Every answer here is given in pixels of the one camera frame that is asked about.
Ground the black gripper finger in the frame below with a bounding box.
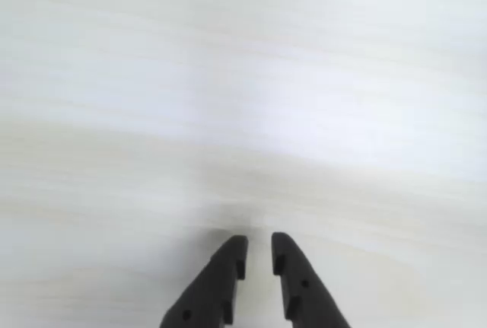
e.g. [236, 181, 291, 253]
[271, 231, 352, 328]
[158, 234, 250, 328]

